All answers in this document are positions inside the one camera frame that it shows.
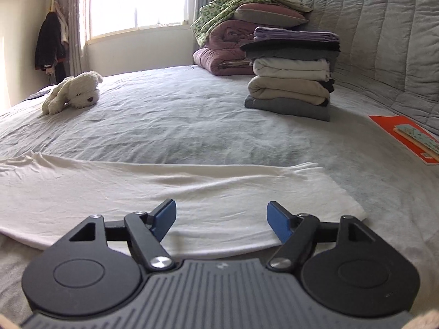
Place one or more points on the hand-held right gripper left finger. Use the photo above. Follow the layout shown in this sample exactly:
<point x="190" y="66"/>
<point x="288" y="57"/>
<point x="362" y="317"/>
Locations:
<point x="164" y="217"/>

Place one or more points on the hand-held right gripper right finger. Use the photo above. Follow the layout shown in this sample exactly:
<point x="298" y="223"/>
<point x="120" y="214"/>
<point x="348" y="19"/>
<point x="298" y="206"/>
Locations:
<point x="279" y="221"/>

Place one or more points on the white pants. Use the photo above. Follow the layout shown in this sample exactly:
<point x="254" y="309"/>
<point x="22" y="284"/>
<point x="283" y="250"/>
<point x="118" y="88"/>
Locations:
<point x="171" y="185"/>

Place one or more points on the stack of folded clothes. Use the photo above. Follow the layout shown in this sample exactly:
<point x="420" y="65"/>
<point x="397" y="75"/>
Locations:
<point x="291" y="85"/>

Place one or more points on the grey bed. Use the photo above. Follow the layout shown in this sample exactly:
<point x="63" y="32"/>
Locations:
<point x="188" y="123"/>

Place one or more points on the orange book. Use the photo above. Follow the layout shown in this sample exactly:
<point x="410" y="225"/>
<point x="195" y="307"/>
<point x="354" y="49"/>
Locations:
<point x="387" y="123"/>

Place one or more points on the white plush dog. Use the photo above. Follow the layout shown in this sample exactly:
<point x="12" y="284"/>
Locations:
<point x="79" y="90"/>

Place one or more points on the pale patterned booklet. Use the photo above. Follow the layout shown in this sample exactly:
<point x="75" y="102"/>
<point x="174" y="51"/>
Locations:
<point x="418" y="138"/>

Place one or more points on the black tablet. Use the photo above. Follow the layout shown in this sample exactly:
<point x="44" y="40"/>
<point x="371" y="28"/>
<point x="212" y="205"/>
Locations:
<point x="37" y="95"/>

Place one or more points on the pink and grey pillow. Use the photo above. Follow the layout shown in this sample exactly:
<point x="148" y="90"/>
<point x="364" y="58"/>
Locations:
<point x="267" y="15"/>

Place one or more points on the green patterned blanket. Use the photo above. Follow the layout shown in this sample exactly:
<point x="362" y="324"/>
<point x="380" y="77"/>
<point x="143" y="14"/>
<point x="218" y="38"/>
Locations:
<point x="212" y="13"/>

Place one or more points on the dark hanging jacket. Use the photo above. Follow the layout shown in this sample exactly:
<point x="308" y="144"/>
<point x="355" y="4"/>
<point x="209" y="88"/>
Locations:
<point x="48" y="41"/>

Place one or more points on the pale hanging garment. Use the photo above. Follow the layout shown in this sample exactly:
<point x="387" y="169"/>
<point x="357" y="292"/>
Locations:
<point x="63" y="31"/>

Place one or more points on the window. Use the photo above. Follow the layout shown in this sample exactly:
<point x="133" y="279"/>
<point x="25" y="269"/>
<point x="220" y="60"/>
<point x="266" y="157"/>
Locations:
<point x="137" y="0"/>

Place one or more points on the grey quilted headboard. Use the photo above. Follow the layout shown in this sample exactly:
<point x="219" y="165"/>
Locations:
<point x="377" y="24"/>

